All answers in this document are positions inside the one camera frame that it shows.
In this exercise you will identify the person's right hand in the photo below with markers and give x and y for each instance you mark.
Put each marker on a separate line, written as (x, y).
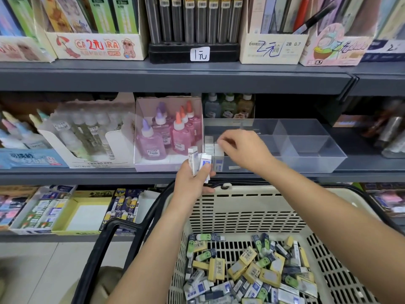
(247, 150)

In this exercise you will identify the person's left hand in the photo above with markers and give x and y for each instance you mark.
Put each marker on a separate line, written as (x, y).
(188, 190)

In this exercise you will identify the beige shopping basket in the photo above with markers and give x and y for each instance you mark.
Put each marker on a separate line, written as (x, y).
(253, 209)

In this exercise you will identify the pile of erasers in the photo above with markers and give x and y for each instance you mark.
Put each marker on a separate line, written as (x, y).
(247, 275)

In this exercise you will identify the grey store shelves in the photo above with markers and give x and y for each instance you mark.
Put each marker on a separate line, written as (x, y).
(126, 76)

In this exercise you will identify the person's right forearm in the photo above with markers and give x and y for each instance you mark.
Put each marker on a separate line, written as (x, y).
(335, 224)

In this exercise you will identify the person's left forearm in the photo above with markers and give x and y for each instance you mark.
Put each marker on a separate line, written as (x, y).
(149, 262)

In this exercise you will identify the pink glue display box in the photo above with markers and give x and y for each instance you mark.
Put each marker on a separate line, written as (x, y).
(164, 166)

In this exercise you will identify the white glue display box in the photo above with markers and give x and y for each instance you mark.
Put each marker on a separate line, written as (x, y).
(120, 152)

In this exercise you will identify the white pencil display box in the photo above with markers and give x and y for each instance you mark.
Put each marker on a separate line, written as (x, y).
(272, 49)

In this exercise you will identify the yellow empty display box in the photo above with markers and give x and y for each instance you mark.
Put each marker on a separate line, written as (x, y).
(82, 215)

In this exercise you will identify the colourful pencil display box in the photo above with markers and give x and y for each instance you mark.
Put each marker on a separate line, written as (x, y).
(338, 48)

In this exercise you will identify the white eraser display box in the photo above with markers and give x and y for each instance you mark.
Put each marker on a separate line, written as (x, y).
(38, 212)

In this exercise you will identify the cartoon print display box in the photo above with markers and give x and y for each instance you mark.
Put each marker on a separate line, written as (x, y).
(95, 47)

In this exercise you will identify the blue white display box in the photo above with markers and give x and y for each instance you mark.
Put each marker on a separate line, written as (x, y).
(386, 48)

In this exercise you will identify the pastel lead display box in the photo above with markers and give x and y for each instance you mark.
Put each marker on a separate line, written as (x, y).
(19, 50)

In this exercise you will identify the translucent glue bottle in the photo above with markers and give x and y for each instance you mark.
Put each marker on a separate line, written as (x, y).
(245, 106)
(212, 107)
(229, 107)

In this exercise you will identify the pink glue bottle orange cap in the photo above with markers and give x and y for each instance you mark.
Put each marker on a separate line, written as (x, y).
(192, 128)
(181, 139)
(197, 118)

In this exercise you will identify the pink glue bottle purple cap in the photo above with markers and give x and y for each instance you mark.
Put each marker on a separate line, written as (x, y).
(162, 128)
(152, 145)

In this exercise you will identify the clear plastic divider tray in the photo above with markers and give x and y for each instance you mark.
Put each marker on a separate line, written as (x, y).
(310, 152)

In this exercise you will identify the dark blue yellow packets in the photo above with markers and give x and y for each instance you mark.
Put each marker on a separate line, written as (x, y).
(123, 205)

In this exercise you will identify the white price label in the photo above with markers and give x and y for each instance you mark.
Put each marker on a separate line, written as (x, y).
(200, 54)

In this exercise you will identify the row of clear glue bottles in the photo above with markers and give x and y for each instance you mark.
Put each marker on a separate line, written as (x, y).
(88, 133)

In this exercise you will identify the black lead tube display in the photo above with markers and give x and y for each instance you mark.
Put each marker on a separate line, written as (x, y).
(168, 53)

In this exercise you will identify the black pen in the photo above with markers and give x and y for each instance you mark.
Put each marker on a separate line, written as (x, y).
(313, 17)

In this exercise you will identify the pink stationery packets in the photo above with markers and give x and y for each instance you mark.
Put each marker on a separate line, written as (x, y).
(16, 209)

